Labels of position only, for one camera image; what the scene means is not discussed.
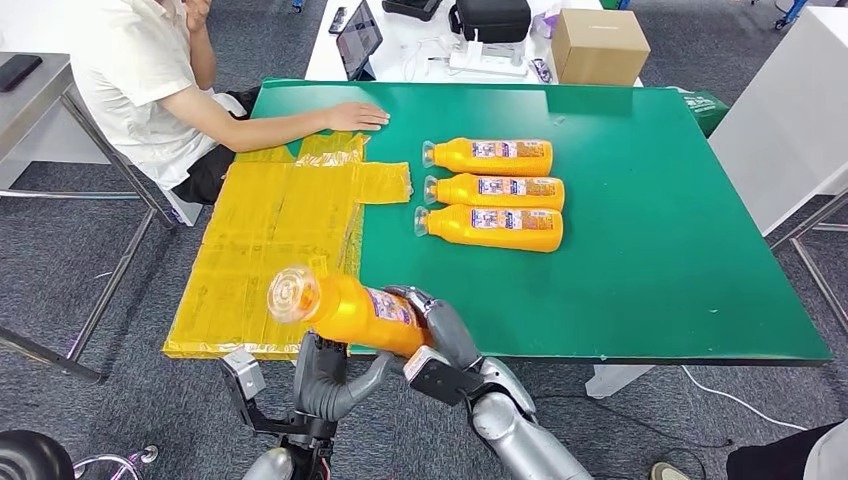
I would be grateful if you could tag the person's left forearm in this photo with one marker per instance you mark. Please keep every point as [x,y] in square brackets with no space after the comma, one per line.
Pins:
[205,60]

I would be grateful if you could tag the chrome caster frame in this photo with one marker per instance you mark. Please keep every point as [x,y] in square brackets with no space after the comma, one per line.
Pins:
[149,454]

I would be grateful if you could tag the brown cardboard box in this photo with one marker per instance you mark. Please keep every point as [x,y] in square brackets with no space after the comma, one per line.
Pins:
[596,48]

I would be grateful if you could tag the orange detergent bottle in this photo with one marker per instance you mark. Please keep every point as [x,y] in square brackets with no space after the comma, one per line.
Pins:
[490,164]
[351,314]
[497,201]
[490,238]

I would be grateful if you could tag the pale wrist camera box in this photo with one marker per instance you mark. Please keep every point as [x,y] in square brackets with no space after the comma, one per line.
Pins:
[244,374]
[440,381]

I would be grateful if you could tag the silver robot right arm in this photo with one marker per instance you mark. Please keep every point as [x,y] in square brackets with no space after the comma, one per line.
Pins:
[517,437]

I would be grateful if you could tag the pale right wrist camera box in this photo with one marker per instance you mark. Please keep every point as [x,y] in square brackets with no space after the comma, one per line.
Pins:
[440,381]

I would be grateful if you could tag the white side table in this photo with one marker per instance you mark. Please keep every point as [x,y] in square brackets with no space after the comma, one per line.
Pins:
[782,112]

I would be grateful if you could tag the black domed cover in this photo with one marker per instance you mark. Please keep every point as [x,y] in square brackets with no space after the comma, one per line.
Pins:
[30,458]

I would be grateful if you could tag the shoe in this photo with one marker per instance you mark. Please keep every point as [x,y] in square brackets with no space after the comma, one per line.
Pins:
[666,473]

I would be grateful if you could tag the yellow taped cardboard sheet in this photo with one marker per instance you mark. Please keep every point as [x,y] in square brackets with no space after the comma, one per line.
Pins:
[265,238]

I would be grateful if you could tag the person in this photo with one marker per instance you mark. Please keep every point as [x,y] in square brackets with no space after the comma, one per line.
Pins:
[775,457]
[126,79]

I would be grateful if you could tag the white desk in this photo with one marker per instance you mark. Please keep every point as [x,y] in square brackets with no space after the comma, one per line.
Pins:
[396,30]

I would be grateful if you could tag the dark tablet on stand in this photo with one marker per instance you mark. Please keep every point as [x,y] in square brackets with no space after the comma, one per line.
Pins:
[359,33]

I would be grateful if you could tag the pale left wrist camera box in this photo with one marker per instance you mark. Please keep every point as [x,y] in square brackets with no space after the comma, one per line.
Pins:
[244,374]

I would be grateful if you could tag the person's left hand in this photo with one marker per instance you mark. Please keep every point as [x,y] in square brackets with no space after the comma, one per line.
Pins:
[199,13]

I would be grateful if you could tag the black smartphone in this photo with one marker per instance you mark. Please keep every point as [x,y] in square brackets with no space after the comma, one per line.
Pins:
[338,20]
[18,71]

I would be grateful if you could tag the white power strip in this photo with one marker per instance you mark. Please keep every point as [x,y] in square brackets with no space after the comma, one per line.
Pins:
[485,65]

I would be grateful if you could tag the black zip bag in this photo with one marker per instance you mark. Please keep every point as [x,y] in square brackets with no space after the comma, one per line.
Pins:
[492,20]

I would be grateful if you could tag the steel table frame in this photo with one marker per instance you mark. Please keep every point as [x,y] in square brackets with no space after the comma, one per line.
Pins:
[818,278]

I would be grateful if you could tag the small purple white packet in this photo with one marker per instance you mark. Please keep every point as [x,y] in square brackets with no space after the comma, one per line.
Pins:
[542,70]

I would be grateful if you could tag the purple plastic packet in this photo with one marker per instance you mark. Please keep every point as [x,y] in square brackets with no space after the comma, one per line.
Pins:
[544,25]

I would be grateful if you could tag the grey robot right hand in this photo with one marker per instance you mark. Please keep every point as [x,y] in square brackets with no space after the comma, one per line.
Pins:
[450,334]

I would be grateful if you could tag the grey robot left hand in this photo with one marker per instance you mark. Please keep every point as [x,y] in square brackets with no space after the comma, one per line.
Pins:
[321,384]

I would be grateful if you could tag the person's right forearm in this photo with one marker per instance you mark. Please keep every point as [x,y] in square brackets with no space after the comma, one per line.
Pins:
[278,130]

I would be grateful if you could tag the white table leg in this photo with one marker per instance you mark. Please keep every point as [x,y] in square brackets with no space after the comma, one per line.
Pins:
[616,381]

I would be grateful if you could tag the black hard case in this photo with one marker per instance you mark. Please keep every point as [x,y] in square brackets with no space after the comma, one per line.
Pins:
[409,8]

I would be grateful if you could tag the person's right hand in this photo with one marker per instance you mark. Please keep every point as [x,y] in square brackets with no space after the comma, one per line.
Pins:
[358,117]

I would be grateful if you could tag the blue cart frame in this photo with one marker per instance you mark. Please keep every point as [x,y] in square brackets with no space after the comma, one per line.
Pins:
[792,13]

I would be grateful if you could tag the grey steel table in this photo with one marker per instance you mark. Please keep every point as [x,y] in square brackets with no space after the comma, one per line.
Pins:
[46,99]

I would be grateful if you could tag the green printed bag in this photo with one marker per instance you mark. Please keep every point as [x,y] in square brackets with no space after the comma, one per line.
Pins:
[704,109]

